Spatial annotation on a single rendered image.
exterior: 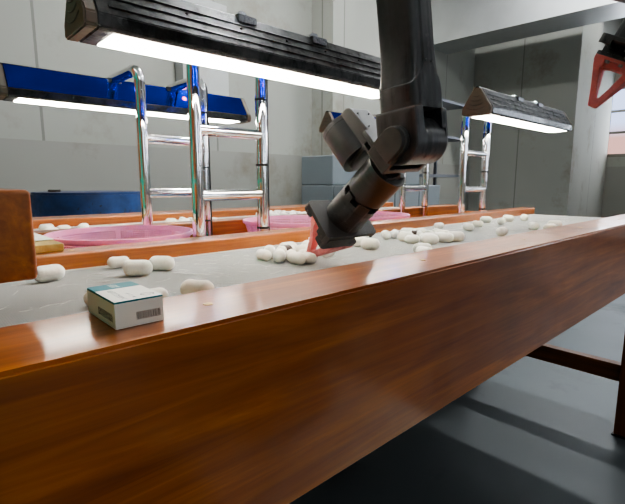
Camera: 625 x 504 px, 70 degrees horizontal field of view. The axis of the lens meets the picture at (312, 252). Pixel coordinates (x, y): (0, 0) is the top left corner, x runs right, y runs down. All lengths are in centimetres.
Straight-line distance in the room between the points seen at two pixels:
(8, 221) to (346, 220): 39
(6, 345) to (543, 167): 662
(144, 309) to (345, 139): 37
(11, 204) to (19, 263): 4
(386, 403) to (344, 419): 7
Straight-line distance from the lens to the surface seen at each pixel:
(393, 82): 56
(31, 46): 317
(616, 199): 862
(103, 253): 74
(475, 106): 131
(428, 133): 55
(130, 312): 34
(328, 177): 357
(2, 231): 40
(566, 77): 683
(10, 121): 306
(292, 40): 81
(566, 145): 670
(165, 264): 66
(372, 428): 51
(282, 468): 43
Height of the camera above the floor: 87
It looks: 9 degrees down
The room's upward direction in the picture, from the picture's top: straight up
